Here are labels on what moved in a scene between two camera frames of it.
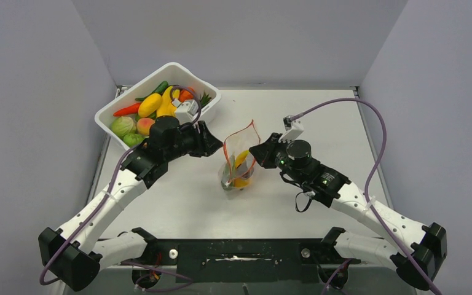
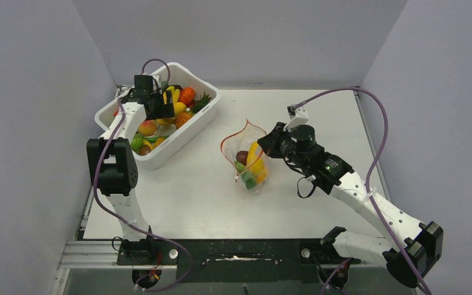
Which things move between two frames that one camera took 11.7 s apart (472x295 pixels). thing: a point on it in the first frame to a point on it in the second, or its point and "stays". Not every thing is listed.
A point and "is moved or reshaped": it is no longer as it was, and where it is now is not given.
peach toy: x=144 y=125 stays
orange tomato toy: x=184 y=94 stays
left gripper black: x=206 y=143 to x=166 y=110
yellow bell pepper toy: x=242 y=182 to x=261 y=177
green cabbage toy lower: x=132 y=140 stays
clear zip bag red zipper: x=236 y=169 is moved or reshaped
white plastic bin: x=176 y=73 stays
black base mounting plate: x=246 y=260 stays
